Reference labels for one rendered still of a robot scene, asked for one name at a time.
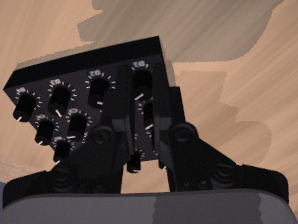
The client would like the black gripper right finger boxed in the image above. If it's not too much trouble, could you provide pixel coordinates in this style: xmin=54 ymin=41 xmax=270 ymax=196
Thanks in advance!
xmin=152 ymin=64 xmax=289 ymax=205

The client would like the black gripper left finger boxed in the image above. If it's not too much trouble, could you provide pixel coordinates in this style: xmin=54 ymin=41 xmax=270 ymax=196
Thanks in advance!
xmin=3 ymin=65 xmax=135 ymax=208

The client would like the black knob box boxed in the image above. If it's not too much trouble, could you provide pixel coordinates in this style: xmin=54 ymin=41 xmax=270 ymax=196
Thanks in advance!
xmin=3 ymin=36 xmax=166 ymax=173

